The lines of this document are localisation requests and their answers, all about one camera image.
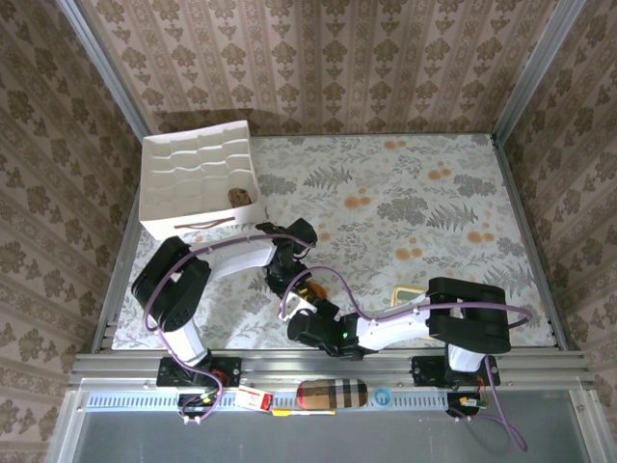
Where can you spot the yellow pen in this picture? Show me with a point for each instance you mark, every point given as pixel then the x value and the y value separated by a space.
pixel 303 412

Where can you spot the floral patterned tablecloth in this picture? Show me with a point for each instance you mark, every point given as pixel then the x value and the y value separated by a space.
pixel 410 164

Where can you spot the small brown toy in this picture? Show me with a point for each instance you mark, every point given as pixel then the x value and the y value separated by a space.
pixel 239 197

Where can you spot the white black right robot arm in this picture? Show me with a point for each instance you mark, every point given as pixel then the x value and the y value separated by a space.
pixel 395 328

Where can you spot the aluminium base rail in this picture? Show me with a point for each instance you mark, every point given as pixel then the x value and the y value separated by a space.
pixel 337 369

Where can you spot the white divided organizer box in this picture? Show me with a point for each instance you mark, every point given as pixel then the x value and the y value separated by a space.
pixel 193 164

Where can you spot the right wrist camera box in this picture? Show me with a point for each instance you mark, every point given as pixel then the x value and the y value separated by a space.
pixel 296 306

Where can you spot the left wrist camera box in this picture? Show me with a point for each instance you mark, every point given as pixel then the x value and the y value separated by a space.
pixel 303 230

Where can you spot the grey metal base panel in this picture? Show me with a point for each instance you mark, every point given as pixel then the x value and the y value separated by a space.
pixel 337 439

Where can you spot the red and white small box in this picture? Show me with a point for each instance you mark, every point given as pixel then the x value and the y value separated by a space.
pixel 250 398

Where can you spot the aluminium frame post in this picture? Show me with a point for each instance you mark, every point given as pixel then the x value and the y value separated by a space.
pixel 103 62
pixel 540 67

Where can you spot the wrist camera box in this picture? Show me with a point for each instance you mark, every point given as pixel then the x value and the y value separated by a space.
pixel 303 230
pixel 296 306

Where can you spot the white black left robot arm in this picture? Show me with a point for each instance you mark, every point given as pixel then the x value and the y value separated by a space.
pixel 241 255

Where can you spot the cream yellow calculator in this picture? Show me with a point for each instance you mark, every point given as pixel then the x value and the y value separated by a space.
pixel 407 295

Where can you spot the green sock with orange toe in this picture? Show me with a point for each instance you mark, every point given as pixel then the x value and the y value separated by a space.
pixel 318 291

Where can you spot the plaid glasses case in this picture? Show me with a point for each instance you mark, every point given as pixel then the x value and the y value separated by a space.
pixel 337 393

